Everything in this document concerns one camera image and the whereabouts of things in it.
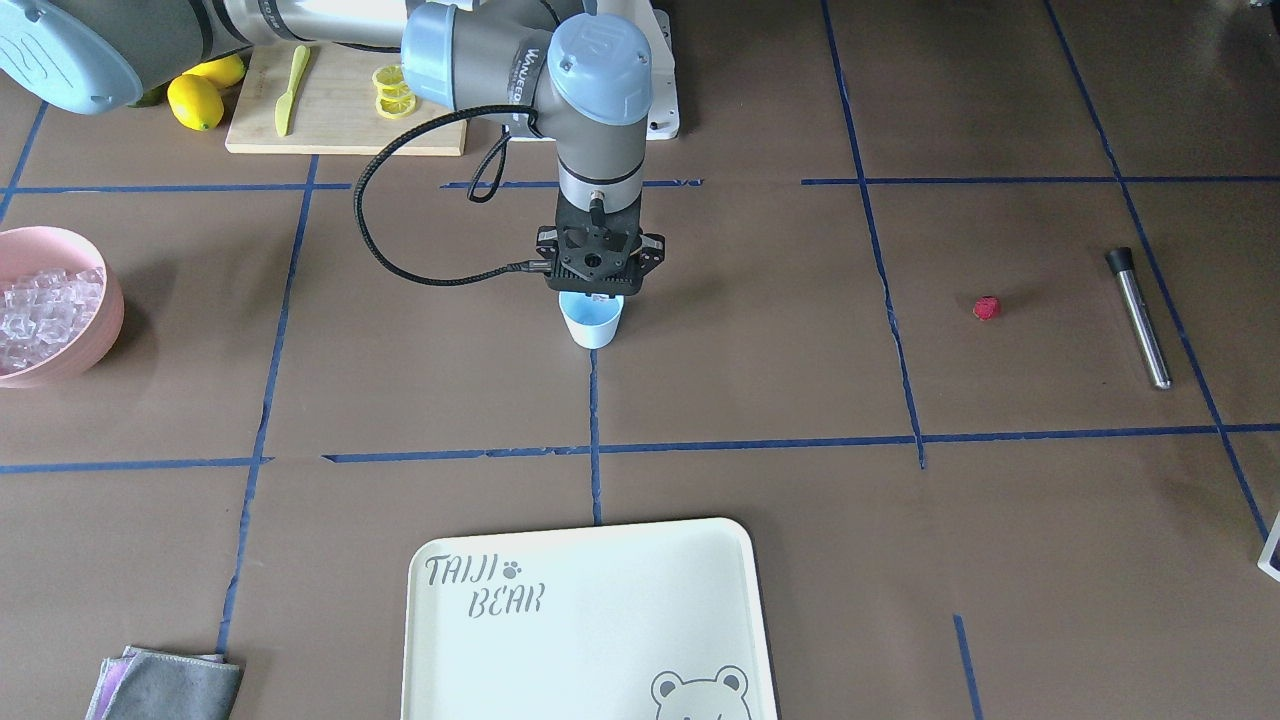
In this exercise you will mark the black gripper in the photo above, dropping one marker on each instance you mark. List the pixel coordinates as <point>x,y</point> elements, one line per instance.
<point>653,249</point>

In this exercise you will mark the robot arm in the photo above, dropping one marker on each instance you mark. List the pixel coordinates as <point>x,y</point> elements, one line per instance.
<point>575,72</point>

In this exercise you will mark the light blue paper cup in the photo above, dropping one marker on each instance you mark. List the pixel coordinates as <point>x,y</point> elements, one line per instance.
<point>592,319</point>

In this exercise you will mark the pink bowl of ice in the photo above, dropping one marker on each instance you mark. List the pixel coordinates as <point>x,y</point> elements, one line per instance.
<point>63,307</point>

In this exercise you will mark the lemon slices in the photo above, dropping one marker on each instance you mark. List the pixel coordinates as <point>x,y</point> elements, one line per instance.
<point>393,98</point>

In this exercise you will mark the wooden cutting board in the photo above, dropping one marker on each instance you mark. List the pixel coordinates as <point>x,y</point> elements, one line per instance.
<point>336,108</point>

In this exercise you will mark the yellow plastic knife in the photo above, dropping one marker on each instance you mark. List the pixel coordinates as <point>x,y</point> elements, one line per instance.
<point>284,105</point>

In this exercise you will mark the cream bear serving tray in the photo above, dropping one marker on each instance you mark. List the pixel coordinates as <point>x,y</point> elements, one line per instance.
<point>659,620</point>

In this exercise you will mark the red strawberry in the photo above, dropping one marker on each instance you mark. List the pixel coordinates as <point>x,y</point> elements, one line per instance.
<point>987,308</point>

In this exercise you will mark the yellow lemon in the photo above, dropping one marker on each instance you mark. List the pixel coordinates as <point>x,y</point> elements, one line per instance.
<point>195,102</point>
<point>223,73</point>

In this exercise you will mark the green avocado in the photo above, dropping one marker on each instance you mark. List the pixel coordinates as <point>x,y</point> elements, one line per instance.
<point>150,98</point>

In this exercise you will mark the steel muddler with black tip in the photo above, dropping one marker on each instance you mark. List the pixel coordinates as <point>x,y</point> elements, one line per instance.
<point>1120,261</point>

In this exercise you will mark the grey folded cloth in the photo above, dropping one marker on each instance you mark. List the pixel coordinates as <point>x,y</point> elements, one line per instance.
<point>151,684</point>

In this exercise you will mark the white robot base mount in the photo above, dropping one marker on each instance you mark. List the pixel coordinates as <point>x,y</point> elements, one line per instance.
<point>664,121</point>

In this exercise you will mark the white wire cup rack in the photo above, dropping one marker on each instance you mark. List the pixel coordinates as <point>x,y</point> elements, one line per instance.
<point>1267,561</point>

